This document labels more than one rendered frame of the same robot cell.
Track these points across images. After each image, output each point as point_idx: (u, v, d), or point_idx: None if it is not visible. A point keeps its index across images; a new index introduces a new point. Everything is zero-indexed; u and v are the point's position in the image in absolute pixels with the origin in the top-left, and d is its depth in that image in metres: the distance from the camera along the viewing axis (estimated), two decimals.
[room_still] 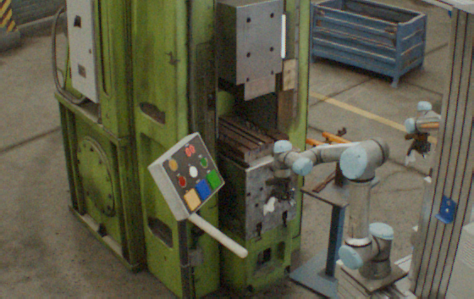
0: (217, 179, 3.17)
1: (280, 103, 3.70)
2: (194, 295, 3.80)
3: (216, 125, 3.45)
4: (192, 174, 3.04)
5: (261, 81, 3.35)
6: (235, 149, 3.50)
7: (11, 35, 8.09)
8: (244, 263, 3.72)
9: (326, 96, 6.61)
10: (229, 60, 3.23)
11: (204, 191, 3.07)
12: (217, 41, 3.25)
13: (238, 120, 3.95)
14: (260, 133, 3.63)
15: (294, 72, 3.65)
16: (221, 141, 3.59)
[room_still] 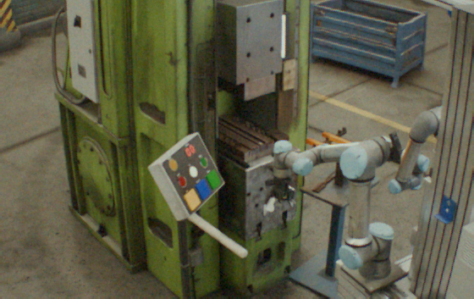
0: (217, 179, 3.17)
1: (280, 103, 3.70)
2: (194, 295, 3.80)
3: (216, 125, 3.45)
4: (192, 174, 3.04)
5: (261, 81, 3.35)
6: (235, 149, 3.50)
7: (11, 35, 8.09)
8: (244, 263, 3.72)
9: (326, 96, 6.61)
10: (229, 60, 3.23)
11: (204, 191, 3.07)
12: (217, 41, 3.25)
13: (238, 120, 3.95)
14: (260, 133, 3.63)
15: (294, 72, 3.65)
16: (221, 141, 3.59)
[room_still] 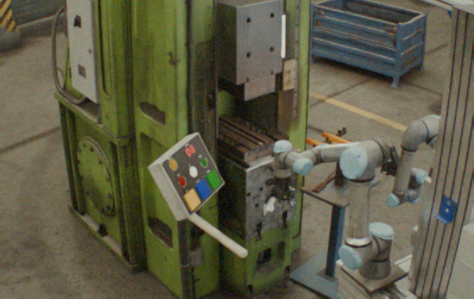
0: (217, 179, 3.17)
1: (280, 103, 3.70)
2: (194, 295, 3.80)
3: (216, 125, 3.45)
4: (192, 174, 3.04)
5: (261, 81, 3.35)
6: (235, 149, 3.50)
7: (11, 35, 8.09)
8: (244, 263, 3.72)
9: (326, 96, 6.61)
10: (229, 60, 3.23)
11: (204, 191, 3.07)
12: (217, 41, 3.25)
13: (238, 120, 3.95)
14: (260, 133, 3.63)
15: (294, 72, 3.65)
16: (221, 141, 3.59)
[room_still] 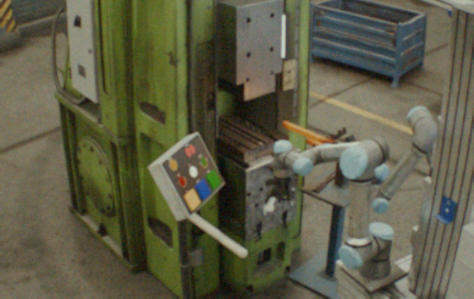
0: (217, 179, 3.17)
1: (280, 103, 3.70)
2: (194, 295, 3.80)
3: (216, 125, 3.45)
4: (192, 174, 3.04)
5: (261, 81, 3.35)
6: (235, 149, 3.50)
7: (11, 35, 8.09)
8: (244, 263, 3.72)
9: (326, 96, 6.61)
10: (229, 60, 3.23)
11: (204, 191, 3.07)
12: (217, 41, 3.25)
13: (238, 120, 3.95)
14: (260, 133, 3.63)
15: (294, 72, 3.65)
16: (221, 141, 3.59)
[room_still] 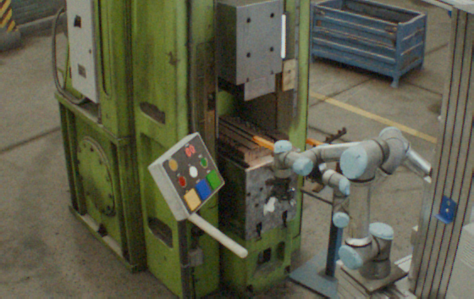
0: (217, 179, 3.17)
1: (280, 103, 3.70)
2: (194, 295, 3.80)
3: (216, 125, 3.45)
4: (192, 174, 3.04)
5: (261, 81, 3.35)
6: (235, 149, 3.50)
7: (11, 35, 8.09)
8: (244, 263, 3.72)
9: (326, 96, 6.61)
10: (229, 60, 3.23)
11: (204, 191, 3.07)
12: (217, 41, 3.25)
13: (238, 120, 3.95)
14: (260, 133, 3.63)
15: (294, 72, 3.65)
16: (221, 141, 3.59)
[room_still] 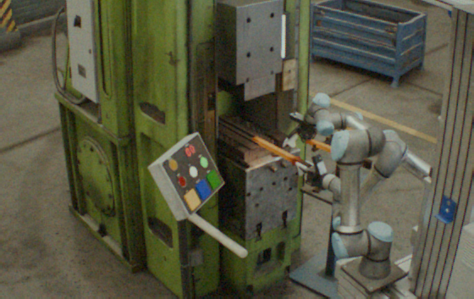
0: (217, 179, 3.17)
1: (280, 103, 3.70)
2: (194, 295, 3.80)
3: (216, 125, 3.45)
4: (192, 174, 3.04)
5: (261, 81, 3.35)
6: (235, 149, 3.50)
7: (11, 35, 8.09)
8: (244, 263, 3.72)
9: None
10: (229, 60, 3.23)
11: (204, 191, 3.07)
12: (217, 41, 3.25)
13: (238, 120, 3.95)
14: (260, 133, 3.63)
15: (294, 72, 3.65)
16: (221, 141, 3.59)
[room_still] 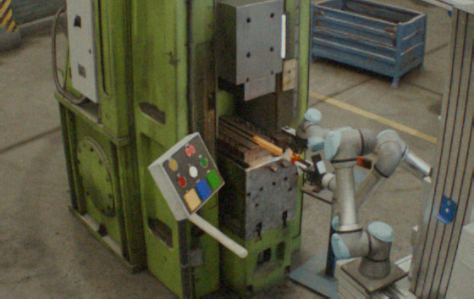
0: (217, 179, 3.17)
1: (280, 103, 3.70)
2: (194, 295, 3.80)
3: (216, 125, 3.45)
4: (192, 174, 3.04)
5: (261, 81, 3.35)
6: (235, 149, 3.50)
7: (11, 35, 8.09)
8: (244, 263, 3.72)
9: (326, 96, 6.61)
10: (229, 60, 3.23)
11: (204, 191, 3.07)
12: (217, 41, 3.25)
13: (238, 120, 3.95)
14: (260, 133, 3.63)
15: (294, 72, 3.65)
16: (221, 141, 3.59)
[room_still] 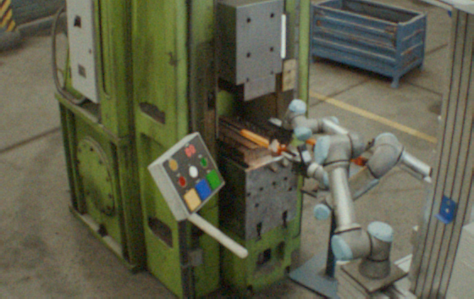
0: (217, 179, 3.17)
1: (280, 103, 3.70)
2: (194, 295, 3.80)
3: (216, 125, 3.45)
4: (192, 174, 3.04)
5: (261, 81, 3.35)
6: (235, 149, 3.50)
7: (11, 35, 8.09)
8: (244, 263, 3.72)
9: (326, 96, 6.61)
10: (229, 60, 3.23)
11: (204, 191, 3.07)
12: (217, 41, 3.25)
13: (238, 120, 3.95)
14: (260, 133, 3.63)
15: (294, 72, 3.65)
16: (221, 141, 3.59)
